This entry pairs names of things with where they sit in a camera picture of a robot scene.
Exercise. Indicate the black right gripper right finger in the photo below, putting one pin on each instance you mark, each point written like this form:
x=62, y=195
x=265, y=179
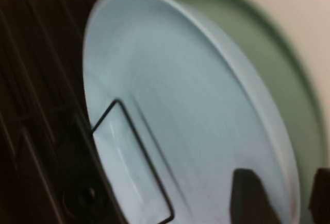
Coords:
x=322, y=198

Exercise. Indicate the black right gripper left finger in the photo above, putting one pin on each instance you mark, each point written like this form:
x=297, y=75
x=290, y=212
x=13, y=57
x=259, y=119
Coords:
x=250, y=198

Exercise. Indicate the light blue round plate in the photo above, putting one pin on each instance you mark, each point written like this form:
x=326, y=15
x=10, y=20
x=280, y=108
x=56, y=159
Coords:
x=180, y=92

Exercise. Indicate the green round plate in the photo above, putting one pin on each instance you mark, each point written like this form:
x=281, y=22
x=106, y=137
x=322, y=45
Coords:
x=257, y=41

